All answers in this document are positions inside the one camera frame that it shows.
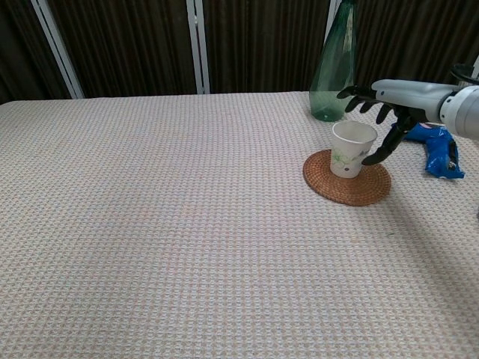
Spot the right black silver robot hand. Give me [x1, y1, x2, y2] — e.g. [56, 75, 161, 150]
[336, 78, 458, 167]

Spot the small white paper cup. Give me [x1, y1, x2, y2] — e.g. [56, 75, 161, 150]
[331, 120, 379, 179]

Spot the brown woven round coaster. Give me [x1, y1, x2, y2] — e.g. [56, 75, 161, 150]
[302, 148, 393, 207]

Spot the beige woven tablecloth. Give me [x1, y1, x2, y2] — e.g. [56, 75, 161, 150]
[0, 90, 479, 359]

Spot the blue cookie snack packet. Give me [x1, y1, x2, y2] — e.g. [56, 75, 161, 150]
[424, 129, 466, 181]
[403, 122, 450, 143]

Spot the green plastic spray bottle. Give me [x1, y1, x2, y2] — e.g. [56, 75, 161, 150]
[309, 0, 358, 123]

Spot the dark pleated curtain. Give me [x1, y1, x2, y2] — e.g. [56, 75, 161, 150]
[0, 0, 479, 105]

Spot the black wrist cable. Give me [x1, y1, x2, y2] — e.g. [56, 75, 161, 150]
[450, 64, 479, 84]

